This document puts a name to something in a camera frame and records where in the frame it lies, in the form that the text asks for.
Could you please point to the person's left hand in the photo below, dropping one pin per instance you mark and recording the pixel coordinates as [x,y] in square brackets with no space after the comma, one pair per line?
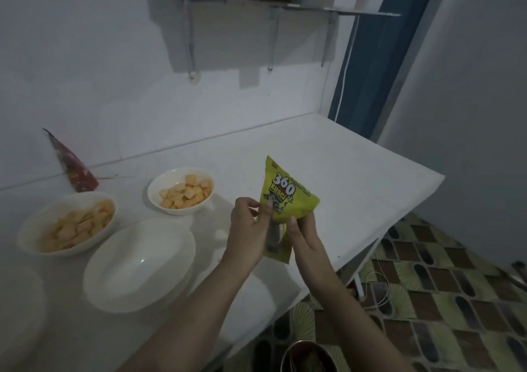
[247,240]

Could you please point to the person's right hand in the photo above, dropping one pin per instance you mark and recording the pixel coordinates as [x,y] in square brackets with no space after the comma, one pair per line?
[313,256]

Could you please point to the small yellow-green snack bag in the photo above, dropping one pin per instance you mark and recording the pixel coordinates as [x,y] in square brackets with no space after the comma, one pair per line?
[284,190]

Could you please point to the pile of yellow crackers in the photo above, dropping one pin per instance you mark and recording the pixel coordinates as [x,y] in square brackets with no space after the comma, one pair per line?
[78,227]
[185,194]

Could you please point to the small white bowl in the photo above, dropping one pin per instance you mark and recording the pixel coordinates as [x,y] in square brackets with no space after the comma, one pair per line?
[37,223]
[164,178]

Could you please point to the large white bowl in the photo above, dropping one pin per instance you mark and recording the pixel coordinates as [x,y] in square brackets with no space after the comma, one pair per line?
[20,318]
[140,264]

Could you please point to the red Nips candy packet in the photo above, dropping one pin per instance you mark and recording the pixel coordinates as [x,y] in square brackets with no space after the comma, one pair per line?
[74,170]

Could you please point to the person's right forearm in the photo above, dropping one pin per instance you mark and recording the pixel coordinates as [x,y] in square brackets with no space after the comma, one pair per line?
[362,334]

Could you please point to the person's left forearm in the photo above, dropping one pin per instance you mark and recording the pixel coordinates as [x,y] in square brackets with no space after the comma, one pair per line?
[185,326]

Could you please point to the white stand pole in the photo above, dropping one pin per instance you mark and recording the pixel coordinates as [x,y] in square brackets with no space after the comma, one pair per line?
[359,287]

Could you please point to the wooden wall shelf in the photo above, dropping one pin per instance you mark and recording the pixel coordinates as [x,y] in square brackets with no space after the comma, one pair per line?
[362,12]

